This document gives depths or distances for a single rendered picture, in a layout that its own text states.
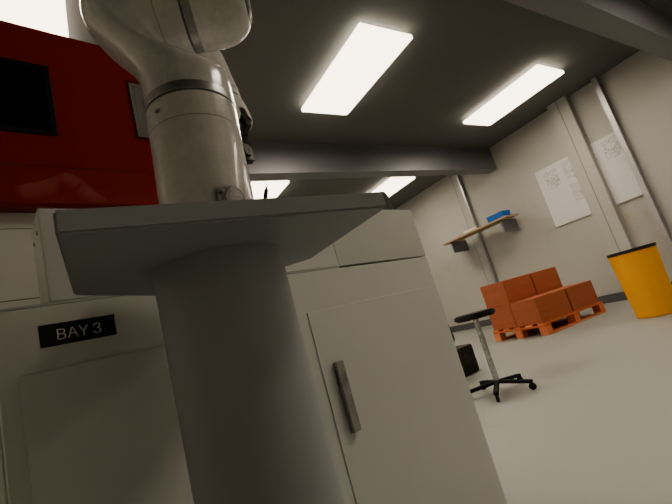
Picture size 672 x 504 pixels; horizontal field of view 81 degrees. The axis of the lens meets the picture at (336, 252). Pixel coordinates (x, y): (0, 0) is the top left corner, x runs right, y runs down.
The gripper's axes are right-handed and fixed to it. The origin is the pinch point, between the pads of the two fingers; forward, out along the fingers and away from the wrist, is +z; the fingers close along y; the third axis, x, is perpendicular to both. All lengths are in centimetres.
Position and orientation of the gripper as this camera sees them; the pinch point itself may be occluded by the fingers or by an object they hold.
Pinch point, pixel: (245, 154)
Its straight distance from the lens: 94.8
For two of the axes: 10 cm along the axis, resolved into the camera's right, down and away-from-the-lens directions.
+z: 3.9, 8.6, -3.3
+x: 7.3, -0.7, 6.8
